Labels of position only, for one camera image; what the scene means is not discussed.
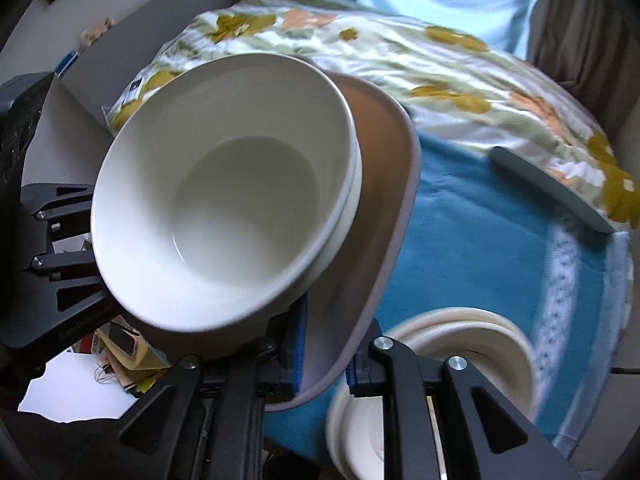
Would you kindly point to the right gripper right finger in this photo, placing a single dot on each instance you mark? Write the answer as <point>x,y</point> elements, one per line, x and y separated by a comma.
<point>444,419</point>

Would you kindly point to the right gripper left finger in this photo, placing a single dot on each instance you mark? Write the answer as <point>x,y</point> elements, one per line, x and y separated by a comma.
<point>203,419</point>

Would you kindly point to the white ceramic bowl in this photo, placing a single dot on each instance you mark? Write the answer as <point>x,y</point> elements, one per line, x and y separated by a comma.
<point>219,191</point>

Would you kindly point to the cream bowl with print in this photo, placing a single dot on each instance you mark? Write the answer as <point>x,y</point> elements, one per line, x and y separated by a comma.
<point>347,207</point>

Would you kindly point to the teal blue table cloth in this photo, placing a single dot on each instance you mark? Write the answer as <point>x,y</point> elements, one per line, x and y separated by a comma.
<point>481,237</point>

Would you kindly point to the floral quilt blanket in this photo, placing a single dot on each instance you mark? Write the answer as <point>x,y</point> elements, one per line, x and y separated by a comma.
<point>453,85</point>

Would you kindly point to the grey drape curtain right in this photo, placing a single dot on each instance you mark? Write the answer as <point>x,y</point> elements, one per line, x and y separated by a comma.
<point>588,48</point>

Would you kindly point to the black camera box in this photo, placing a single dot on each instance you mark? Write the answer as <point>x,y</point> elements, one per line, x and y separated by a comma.
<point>22,99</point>

